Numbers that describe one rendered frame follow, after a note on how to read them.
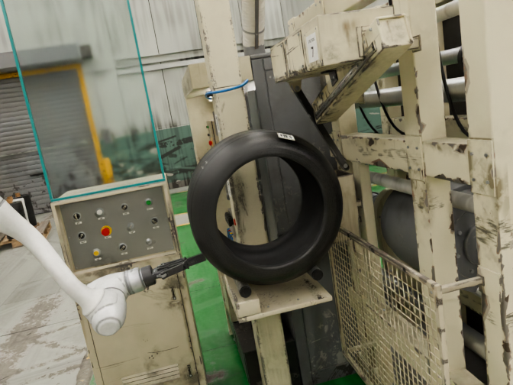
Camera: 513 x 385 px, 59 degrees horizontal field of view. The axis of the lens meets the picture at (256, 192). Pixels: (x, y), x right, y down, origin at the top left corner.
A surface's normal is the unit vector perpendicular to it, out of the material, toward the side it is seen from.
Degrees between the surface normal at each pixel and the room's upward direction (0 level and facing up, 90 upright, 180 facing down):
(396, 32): 72
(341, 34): 90
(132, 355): 90
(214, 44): 90
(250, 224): 90
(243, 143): 44
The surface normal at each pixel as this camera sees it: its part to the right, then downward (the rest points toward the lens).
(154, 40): 0.20, 0.15
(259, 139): 0.03, -0.62
